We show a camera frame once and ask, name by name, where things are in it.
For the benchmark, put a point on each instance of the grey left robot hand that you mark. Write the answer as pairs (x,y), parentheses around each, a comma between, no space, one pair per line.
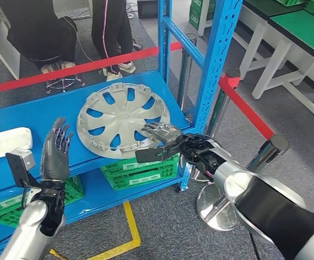
(53,161)

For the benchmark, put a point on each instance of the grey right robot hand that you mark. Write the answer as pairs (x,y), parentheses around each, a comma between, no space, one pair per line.
(164,133)

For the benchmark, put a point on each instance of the silver plastic wheel hubcap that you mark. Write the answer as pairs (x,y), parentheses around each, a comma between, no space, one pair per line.
(124,118)

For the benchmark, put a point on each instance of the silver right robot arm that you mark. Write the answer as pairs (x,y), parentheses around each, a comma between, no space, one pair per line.
(281,215)

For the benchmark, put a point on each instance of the blue metal shelf rack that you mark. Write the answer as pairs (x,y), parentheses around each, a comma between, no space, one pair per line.
(51,111)

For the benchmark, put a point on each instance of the white curved plastic part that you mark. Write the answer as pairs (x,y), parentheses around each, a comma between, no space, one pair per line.
(5,143)

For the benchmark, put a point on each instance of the white workbench green top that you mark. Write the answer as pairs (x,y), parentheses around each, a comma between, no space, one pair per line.
(302,28)

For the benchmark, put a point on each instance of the green plastic crate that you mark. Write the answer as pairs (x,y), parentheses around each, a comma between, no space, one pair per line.
(135,165)
(146,181)
(72,193)

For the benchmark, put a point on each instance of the chrome base stool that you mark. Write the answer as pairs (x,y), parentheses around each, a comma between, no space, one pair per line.
(63,83)

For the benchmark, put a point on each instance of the long red barrier belt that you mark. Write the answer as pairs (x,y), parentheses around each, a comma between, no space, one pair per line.
(65,71)

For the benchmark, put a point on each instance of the yellow floor tape outline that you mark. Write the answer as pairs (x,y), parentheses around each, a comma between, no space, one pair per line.
(133,229)

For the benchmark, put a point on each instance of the short red barrier belt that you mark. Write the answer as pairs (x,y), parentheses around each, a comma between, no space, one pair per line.
(246,107)

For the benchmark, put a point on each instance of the black box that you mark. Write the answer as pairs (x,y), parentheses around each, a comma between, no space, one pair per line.
(147,9)

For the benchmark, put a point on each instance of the person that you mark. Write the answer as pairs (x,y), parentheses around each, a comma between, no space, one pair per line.
(38,32)
(111,28)

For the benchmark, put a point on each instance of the stacked green crates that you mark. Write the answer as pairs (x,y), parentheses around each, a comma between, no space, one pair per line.
(200,14)

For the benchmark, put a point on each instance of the white desk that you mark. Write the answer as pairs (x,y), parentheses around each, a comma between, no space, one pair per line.
(0,43)

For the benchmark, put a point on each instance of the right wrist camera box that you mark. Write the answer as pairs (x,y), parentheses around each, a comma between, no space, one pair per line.
(152,154)

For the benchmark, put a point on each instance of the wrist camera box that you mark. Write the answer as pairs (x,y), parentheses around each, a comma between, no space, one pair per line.
(17,167)
(152,154)

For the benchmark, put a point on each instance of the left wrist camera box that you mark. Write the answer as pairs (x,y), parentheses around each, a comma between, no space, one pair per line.
(17,167)

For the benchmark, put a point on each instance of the chrome stanchion post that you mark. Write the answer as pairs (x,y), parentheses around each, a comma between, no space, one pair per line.
(216,211)
(185,71)

